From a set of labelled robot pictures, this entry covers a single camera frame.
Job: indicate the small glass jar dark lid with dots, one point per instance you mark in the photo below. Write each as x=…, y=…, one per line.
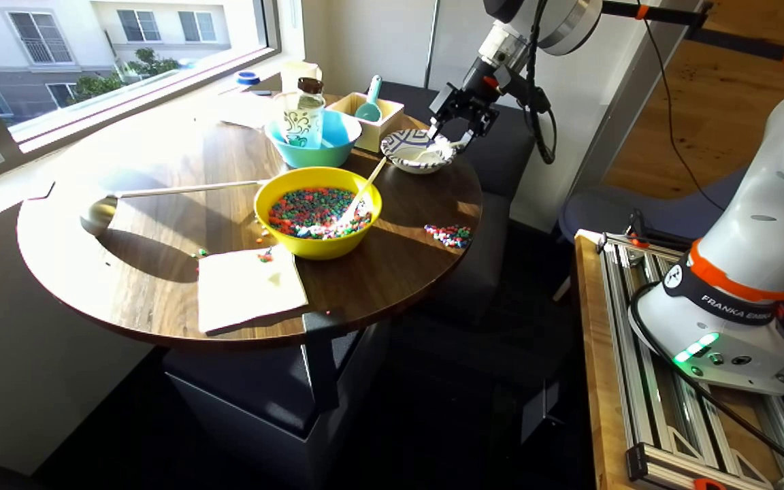
x=307, y=90

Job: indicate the dark grey upholstered bench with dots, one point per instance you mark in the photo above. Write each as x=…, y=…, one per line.
x=502, y=164

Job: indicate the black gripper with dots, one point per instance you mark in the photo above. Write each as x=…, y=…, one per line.
x=468, y=95

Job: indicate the yellow bowl with coloured beads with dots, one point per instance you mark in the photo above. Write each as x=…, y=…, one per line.
x=315, y=238

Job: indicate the teal plastic bowl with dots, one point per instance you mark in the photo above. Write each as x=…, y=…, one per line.
x=341, y=141

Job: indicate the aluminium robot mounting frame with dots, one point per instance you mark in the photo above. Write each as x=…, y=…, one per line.
x=660, y=399

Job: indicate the window with dark frame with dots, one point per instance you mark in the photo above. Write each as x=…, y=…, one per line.
x=12, y=125

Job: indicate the round wooden table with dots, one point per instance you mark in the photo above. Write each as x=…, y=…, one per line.
x=121, y=273

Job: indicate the clear glass cup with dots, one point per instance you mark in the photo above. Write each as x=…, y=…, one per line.
x=302, y=125

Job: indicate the wooden spoon in yellow bowl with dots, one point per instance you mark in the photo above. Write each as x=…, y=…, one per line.
x=362, y=192

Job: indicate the blue round lid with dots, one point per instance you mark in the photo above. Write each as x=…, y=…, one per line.
x=247, y=76

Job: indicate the wooden base board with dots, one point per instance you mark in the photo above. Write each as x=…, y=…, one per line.
x=601, y=399

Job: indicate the black bar with orange clips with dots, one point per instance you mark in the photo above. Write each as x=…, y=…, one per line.
x=664, y=11

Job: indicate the grey metal stand pole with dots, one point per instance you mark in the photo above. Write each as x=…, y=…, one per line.
x=630, y=110

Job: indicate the small pile of coloured beads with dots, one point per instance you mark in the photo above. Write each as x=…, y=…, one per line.
x=447, y=235

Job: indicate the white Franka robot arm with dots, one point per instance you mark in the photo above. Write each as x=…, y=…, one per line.
x=763, y=227

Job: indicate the white paper napkin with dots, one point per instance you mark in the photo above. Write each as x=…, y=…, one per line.
x=247, y=290

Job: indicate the white and black patterned bowl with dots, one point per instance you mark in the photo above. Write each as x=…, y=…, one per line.
x=415, y=151

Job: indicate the dark storage ottoman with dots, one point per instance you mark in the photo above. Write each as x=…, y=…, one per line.
x=256, y=399

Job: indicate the square wooden box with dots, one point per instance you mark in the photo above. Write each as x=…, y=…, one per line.
x=382, y=122

